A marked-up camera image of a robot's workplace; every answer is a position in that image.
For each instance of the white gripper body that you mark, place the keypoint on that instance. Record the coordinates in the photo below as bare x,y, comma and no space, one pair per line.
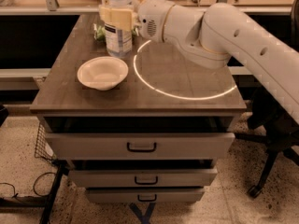
150,20

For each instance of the grey drawer cabinet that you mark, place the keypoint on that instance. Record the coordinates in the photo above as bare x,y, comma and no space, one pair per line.
163,93

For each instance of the green snack bag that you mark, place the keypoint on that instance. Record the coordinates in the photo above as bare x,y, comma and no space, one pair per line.
99,33

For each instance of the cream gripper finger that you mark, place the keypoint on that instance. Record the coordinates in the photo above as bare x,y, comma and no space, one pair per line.
137,4
124,18

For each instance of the black wire mesh basket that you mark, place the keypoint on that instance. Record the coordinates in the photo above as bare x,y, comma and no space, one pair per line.
43,150

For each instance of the white paper bowl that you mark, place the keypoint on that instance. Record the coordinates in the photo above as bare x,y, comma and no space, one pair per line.
102,73

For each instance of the black office chair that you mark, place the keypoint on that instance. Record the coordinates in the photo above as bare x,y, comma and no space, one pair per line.
282,133

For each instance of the clear plastic water bottle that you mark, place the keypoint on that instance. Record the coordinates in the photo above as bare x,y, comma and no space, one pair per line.
118,50

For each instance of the black metal stand leg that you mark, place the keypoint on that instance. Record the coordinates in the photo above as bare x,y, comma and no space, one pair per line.
44,202

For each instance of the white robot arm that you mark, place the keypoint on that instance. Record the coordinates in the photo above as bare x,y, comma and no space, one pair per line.
211,37

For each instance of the bottom grey drawer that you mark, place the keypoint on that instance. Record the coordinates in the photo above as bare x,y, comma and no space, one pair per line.
146,195

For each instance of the grey drawer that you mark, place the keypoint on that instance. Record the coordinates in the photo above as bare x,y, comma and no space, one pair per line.
146,195
143,178
139,146

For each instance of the top grey drawer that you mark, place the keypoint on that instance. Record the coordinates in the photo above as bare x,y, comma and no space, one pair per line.
139,146

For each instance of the middle grey drawer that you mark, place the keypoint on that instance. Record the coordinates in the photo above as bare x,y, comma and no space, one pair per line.
143,178

